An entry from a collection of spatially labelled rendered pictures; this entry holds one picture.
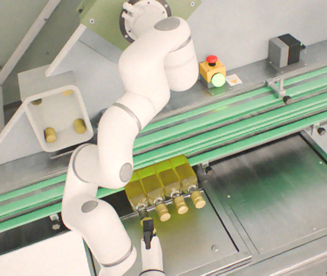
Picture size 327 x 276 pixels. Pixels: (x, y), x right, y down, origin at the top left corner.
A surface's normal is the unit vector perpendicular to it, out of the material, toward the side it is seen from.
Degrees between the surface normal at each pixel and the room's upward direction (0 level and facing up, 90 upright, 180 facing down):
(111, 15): 1
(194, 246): 90
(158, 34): 82
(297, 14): 0
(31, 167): 90
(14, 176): 90
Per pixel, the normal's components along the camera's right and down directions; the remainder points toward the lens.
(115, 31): 0.31, 0.62
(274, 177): -0.15, -0.72
